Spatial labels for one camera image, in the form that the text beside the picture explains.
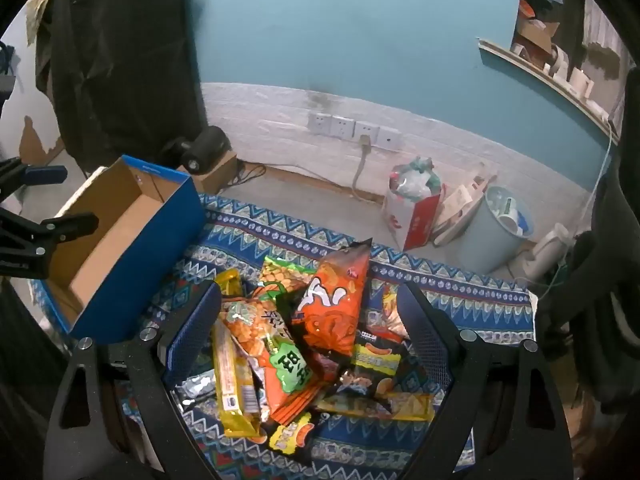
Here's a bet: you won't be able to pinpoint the dark hanging coat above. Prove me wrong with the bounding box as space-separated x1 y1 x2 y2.
35 0 208 173

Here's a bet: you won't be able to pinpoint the thin white cable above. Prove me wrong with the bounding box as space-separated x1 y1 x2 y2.
592 120 616 196

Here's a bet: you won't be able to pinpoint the blue cardboard box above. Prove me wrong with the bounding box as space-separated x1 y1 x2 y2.
47 155 207 345

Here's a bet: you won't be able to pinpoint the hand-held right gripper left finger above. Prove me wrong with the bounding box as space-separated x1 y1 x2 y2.
42 280 223 480

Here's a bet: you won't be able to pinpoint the black floor cables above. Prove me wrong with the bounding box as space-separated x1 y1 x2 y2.
220 160 268 191

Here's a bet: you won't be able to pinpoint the black cylindrical device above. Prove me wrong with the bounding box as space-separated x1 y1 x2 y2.
162 126 231 173

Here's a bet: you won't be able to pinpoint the green broad bean packet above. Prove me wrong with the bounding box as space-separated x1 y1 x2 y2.
257 255 321 311

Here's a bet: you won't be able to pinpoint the long yellow snack packet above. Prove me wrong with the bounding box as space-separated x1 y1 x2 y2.
212 269 263 438

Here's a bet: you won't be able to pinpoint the white peeling door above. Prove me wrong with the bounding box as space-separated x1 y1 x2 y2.
0 10 66 206

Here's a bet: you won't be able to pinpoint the small brown cardboard box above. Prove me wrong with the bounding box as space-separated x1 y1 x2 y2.
192 150 238 193

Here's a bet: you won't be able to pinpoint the flat white packaging boxes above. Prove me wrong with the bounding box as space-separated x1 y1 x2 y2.
432 162 498 248

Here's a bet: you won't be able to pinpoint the silver foil packet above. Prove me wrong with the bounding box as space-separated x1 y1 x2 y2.
170 367 218 401

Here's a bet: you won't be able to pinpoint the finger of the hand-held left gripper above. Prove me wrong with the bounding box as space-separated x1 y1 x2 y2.
0 208 99 281
0 156 68 198

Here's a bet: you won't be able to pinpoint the black snack packet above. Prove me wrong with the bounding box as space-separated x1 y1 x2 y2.
310 330 431 401

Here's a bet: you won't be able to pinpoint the grey plug with cable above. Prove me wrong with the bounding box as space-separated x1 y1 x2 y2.
352 135 373 200

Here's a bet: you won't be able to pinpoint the wooden wall shelf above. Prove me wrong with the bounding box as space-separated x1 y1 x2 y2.
477 37 613 126

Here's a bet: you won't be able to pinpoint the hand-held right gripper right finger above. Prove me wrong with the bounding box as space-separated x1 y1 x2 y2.
395 282 573 480

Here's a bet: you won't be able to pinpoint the light blue waste bin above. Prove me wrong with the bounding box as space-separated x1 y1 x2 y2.
460 185 536 276

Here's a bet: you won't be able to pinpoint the black and yellow packet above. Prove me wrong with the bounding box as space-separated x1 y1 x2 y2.
260 412 316 461

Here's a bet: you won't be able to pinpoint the white electric kettle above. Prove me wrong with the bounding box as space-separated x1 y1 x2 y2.
520 222 576 281

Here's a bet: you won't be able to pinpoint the white wall socket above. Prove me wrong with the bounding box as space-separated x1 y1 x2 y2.
376 126 402 150
354 120 379 145
331 116 357 140
307 111 333 136

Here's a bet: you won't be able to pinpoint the large orange chip bag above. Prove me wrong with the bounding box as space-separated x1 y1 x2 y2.
295 237 373 358

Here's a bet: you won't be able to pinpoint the crumpled plastic bags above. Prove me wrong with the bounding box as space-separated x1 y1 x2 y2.
390 156 443 203

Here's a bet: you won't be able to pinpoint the brown box on shelf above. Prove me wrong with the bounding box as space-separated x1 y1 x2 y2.
517 19 561 56

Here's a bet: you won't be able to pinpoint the orange packet green label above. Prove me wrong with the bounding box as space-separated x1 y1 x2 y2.
220 297 321 426

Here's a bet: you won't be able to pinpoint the flat yellow snack packet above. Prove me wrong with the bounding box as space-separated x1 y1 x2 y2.
317 391 436 423

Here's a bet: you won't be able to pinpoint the blue patterned blanket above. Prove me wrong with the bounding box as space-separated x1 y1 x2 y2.
30 192 536 480

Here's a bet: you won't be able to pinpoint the red and white paper bag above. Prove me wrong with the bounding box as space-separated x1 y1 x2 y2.
382 180 448 251

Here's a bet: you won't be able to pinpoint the white box on shelf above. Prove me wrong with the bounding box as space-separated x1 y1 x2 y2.
567 67 596 101

